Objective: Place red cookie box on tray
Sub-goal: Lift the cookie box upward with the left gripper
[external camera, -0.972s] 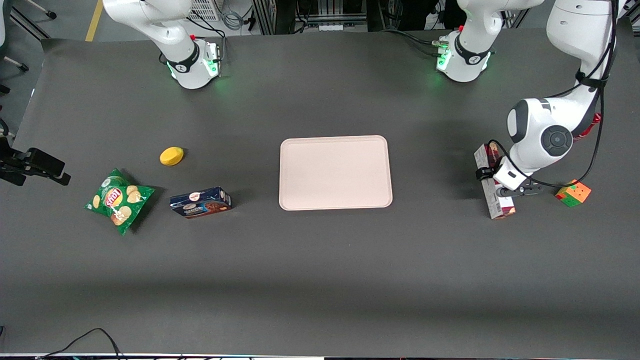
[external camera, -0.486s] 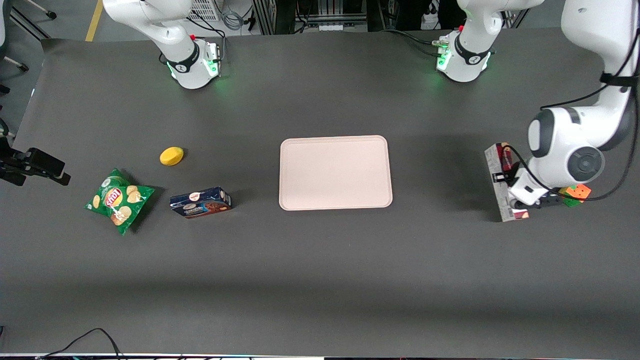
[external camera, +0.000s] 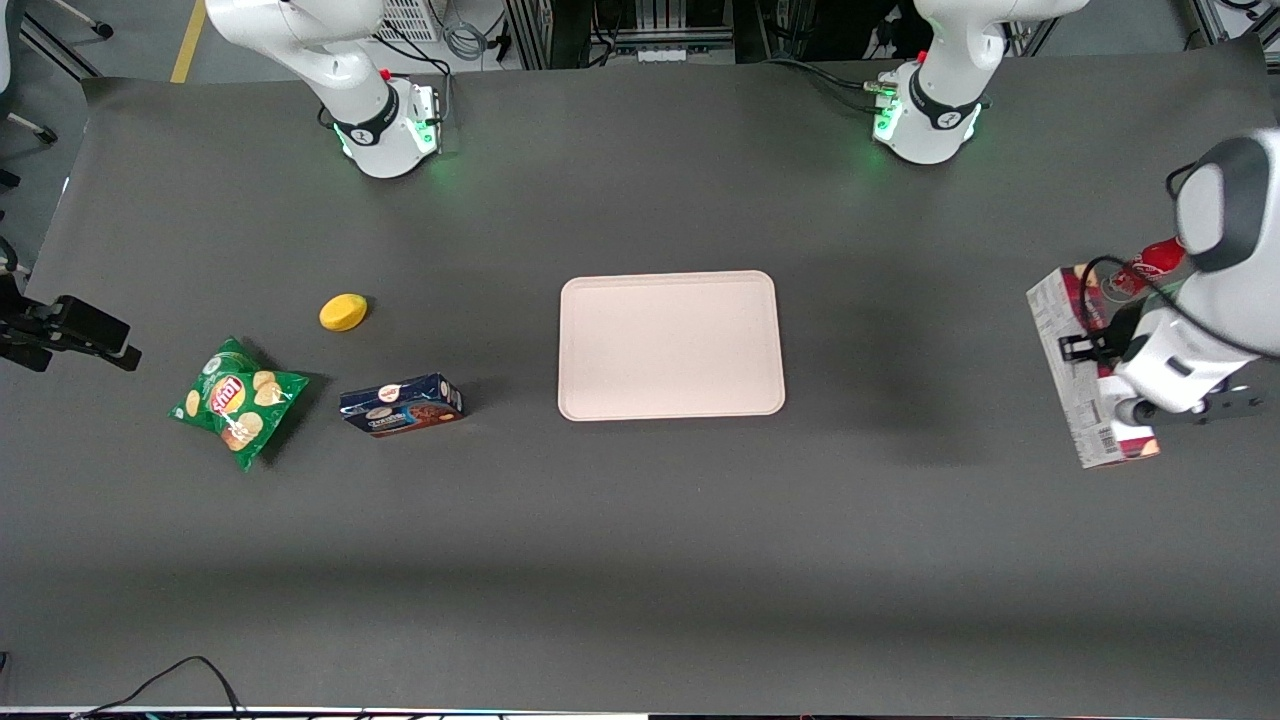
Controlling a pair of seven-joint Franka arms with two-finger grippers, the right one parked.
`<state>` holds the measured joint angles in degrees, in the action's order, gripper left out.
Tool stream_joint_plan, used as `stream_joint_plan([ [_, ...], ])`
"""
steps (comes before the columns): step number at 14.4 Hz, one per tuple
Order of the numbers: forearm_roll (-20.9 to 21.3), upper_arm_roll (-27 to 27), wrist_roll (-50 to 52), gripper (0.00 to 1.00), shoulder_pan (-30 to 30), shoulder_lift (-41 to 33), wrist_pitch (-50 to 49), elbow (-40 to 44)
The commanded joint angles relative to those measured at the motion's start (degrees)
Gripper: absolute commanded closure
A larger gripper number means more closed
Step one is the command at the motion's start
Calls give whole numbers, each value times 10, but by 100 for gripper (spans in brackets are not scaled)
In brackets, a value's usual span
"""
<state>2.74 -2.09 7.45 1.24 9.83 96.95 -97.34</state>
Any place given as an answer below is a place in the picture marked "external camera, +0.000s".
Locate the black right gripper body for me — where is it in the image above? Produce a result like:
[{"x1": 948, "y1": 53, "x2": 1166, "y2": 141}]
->
[{"x1": 0, "y1": 270, "x2": 66, "y2": 373}]

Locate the red cookie box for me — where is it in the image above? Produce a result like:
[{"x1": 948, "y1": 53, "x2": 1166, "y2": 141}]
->
[{"x1": 1027, "y1": 263, "x2": 1162, "y2": 470}]

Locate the dark blue cookie box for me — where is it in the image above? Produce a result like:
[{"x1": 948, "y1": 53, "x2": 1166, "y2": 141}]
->
[{"x1": 339, "y1": 373, "x2": 466, "y2": 439}]

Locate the white rectangular plastic tray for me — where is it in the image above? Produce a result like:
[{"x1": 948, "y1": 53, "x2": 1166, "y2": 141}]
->
[{"x1": 558, "y1": 270, "x2": 787, "y2": 422}]

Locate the white perforated box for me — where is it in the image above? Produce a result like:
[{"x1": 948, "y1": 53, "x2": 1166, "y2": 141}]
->
[{"x1": 375, "y1": 0, "x2": 443, "y2": 43}]

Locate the green Lay's chips bag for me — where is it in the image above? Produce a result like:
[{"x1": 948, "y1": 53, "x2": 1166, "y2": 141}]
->
[{"x1": 168, "y1": 337, "x2": 311, "y2": 472}]

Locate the yellow lemon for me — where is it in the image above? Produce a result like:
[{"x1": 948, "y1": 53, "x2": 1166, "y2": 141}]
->
[{"x1": 319, "y1": 293, "x2": 369, "y2": 333}]

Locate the office chair base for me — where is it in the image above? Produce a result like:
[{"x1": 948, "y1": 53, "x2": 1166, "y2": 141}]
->
[{"x1": 0, "y1": 0, "x2": 114, "y2": 146}]

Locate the dark grey table mat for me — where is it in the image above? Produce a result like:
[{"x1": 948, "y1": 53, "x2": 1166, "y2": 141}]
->
[{"x1": 0, "y1": 40, "x2": 1280, "y2": 713}]

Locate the black arm-mounted cable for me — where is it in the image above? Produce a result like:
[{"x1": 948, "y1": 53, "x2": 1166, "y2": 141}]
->
[{"x1": 1075, "y1": 160, "x2": 1280, "y2": 361}]

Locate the long looping black cable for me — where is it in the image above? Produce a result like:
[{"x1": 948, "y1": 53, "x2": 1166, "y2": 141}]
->
[{"x1": 70, "y1": 655, "x2": 248, "y2": 720}]

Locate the aluminium profile frame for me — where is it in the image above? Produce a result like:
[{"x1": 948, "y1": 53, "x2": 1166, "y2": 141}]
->
[
  {"x1": 1190, "y1": 0, "x2": 1280, "y2": 46},
  {"x1": 500, "y1": 0, "x2": 736, "y2": 69}
]

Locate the black left base cable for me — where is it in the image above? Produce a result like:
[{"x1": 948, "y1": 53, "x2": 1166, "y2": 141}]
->
[{"x1": 765, "y1": 55, "x2": 891, "y2": 113}]

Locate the black base cable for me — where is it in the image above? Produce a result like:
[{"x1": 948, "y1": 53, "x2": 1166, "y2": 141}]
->
[
  {"x1": 765, "y1": 55, "x2": 891, "y2": 113},
  {"x1": 375, "y1": 25, "x2": 456, "y2": 156}
]

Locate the black right base cable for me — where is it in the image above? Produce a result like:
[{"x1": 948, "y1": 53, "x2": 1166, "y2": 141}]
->
[{"x1": 375, "y1": 25, "x2": 456, "y2": 156}]

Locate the grey coiled cable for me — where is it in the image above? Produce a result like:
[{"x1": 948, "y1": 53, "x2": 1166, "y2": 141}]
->
[{"x1": 440, "y1": 0, "x2": 501, "y2": 63}]

